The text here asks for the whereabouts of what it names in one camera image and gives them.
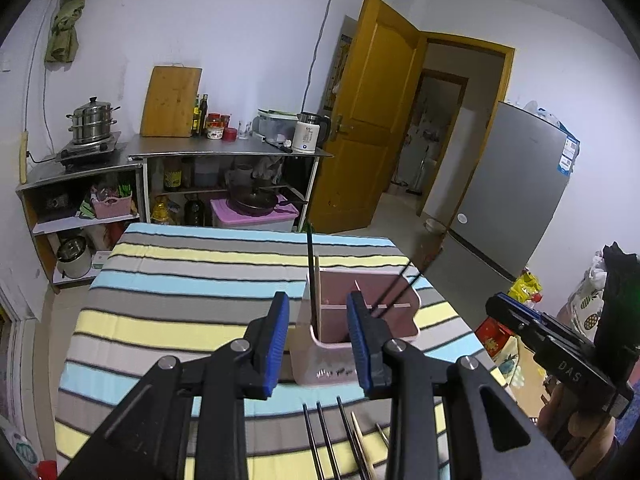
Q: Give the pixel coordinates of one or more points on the rice cooker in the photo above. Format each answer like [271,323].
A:
[74,257]

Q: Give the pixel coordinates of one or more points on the green hanging cloth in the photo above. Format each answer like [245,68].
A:
[63,40]

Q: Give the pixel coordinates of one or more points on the stainless steel steamer pot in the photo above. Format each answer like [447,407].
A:
[91,122]

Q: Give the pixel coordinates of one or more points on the black frying pan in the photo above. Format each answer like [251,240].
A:
[258,201]

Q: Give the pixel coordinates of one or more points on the pink small basket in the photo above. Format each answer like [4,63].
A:
[112,206]

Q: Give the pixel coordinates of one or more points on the pineapple pattern cloth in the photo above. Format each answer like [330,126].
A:
[586,304]

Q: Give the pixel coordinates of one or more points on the grey refrigerator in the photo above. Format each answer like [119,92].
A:
[510,201]

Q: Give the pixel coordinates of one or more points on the pink storage box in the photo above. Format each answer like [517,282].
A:
[280,219]

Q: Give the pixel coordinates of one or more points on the white electric kettle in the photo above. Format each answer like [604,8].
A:
[306,132]

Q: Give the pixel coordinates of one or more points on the dark oil bottle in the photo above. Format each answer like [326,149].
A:
[202,113]

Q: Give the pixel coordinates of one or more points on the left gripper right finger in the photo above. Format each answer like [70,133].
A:
[368,337]

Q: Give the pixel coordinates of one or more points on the yellow wooden door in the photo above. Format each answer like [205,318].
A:
[369,119]

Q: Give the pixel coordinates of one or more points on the gas stove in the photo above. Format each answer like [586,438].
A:
[72,152]

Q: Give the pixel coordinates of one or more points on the wooden chopstick on table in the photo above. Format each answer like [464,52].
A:
[371,475]

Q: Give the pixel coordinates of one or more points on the steel kitchen counter table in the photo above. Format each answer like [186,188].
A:
[142,148]

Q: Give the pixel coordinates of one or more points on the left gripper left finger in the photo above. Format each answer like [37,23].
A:
[267,338]

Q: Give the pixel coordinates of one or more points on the striped tablecloth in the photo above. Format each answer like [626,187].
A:
[188,291]

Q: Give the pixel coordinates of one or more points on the yellow snack bag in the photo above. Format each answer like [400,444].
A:
[526,289]

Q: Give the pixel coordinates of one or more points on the wooden cutting board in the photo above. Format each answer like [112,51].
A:
[169,102]

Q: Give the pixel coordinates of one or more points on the red seasoning jar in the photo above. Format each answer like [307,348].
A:
[215,124]

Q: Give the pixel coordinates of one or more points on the person's right hand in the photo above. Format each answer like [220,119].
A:
[591,434]

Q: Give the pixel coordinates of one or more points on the wooden chopstick in basket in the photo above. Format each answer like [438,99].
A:
[317,294]

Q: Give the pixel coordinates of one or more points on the low wooden shelf cabinet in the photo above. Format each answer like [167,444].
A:
[56,201]

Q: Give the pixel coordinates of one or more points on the white plastic container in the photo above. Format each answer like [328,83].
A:
[275,126]

